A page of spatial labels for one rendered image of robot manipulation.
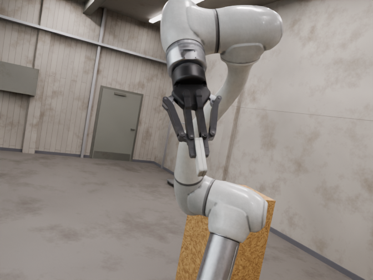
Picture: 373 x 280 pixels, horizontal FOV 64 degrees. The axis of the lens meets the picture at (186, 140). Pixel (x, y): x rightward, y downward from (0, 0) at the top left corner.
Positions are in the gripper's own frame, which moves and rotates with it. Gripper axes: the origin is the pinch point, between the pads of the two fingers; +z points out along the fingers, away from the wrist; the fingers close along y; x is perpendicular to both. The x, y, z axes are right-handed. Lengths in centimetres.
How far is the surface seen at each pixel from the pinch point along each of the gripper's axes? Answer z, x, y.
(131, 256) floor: -19, 334, -24
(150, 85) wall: -563, 727, 38
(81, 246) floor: -36, 336, -83
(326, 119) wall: -189, 322, 281
